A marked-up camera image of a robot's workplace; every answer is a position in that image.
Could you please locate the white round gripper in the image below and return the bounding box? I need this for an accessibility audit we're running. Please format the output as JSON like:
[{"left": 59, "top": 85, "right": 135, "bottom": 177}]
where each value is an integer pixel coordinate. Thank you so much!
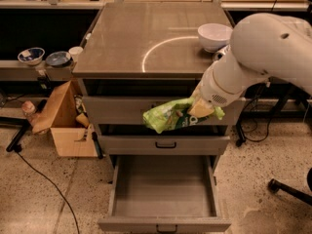
[{"left": 188, "top": 69, "right": 235, "bottom": 118}]

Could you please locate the green rice chip bag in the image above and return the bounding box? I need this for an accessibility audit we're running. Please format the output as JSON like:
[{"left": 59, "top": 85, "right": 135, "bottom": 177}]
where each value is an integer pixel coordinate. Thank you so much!
[{"left": 142, "top": 97, "right": 225, "bottom": 134}]

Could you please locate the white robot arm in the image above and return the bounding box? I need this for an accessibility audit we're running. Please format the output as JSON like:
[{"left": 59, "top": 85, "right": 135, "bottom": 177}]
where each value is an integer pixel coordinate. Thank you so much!
[{"left": 188, "top": 13, "right": 312, "bottom": 118}]

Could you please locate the grey drawer cabinet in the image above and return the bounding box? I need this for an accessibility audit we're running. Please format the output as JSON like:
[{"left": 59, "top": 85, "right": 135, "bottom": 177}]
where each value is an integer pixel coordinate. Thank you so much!
[{"left": 71, "top": 1, "right": 258, "bottom": 158}]

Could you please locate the middle grey drawer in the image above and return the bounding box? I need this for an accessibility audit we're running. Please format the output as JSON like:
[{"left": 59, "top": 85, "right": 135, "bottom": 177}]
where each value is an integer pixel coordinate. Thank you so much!
[{"left": 98, "top": 136, "right": 230, "bottom": 155}]

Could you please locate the top grey drawer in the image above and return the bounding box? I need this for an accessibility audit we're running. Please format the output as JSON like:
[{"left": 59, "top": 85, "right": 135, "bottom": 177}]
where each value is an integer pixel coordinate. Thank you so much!
[{"left": 83, "top": 97, "right": 246, "bottom": 125}]

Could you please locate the bottom grey open drawer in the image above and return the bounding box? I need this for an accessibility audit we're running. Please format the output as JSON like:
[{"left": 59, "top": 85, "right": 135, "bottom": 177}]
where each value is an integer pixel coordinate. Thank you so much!
[{"left": 98, "top": 155, "right": 230, "bottom": 234}]

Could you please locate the crushed silver can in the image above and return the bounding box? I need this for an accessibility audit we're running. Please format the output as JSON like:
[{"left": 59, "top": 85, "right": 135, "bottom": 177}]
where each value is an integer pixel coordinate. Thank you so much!
[{"left": 213, "top": 45, "right": 230, "bottom": 61}]

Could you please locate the white bowl on cabinet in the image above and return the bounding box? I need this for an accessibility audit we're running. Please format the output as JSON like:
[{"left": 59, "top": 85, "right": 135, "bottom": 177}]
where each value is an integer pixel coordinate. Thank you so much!
[{"left": 197, "top": 23, "right": 233, "bottom": 53}]

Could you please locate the black chair base right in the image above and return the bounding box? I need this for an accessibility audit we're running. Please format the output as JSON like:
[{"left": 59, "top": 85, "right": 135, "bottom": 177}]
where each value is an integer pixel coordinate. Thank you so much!
[{"left": 268, "top": 168, "right": 312, "bottom": 206}]

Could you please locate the cardboard box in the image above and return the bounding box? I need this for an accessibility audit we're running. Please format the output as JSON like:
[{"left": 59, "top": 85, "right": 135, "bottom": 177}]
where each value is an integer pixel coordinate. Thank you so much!
[{"left": 32, "top": 81, "right": 98, "bottom": 157}]

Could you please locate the small white cup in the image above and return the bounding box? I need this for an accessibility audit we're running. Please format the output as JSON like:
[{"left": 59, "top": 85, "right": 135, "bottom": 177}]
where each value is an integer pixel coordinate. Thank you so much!
[{"left": 68, "top": 46, "right": 83, "bottom": 62}]

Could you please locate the blue grey bowl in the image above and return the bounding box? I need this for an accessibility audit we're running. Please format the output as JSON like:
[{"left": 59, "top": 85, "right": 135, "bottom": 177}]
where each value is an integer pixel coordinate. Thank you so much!
[{"left": 46, "top": 51, "right": 71, "bottom": 67}]

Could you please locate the plastic bottle on floor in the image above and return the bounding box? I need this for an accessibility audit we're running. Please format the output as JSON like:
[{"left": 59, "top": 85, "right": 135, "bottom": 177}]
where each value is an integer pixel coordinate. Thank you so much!
[{"left": 21, "top": 100, "right": 40, "bottom": 126}]

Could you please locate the black chair leg left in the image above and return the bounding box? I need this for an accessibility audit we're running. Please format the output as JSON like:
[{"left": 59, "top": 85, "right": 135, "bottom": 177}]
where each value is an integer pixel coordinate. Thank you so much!
[{"left": 0, "top": 115, "right": 31, "bottom": 154}]

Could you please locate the black cable bundle right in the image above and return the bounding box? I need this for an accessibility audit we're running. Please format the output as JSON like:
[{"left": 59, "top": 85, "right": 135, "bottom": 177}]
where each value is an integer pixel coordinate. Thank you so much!
[{"left": 235, "top": 83, "right": 277, "bottom": 148}]

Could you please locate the black floor cable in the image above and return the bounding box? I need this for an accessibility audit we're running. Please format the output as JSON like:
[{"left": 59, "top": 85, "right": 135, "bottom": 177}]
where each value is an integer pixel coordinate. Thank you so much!
[{"left": 14, "top": 144, "right": 81, "bottom": 234}]

